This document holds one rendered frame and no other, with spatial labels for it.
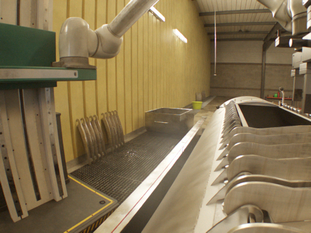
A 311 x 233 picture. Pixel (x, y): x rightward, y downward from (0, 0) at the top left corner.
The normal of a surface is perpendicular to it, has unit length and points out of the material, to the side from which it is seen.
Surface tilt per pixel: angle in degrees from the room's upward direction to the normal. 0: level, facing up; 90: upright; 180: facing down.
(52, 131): 90
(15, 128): 90
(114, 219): 0
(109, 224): 0
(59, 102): 90
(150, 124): 90
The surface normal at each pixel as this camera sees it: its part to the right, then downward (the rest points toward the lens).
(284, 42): -0.71, 0.12
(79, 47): 0.72, 0.18
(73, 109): 0.92, 0.07
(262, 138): -0.39, 0.16
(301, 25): -0.92, 0.07
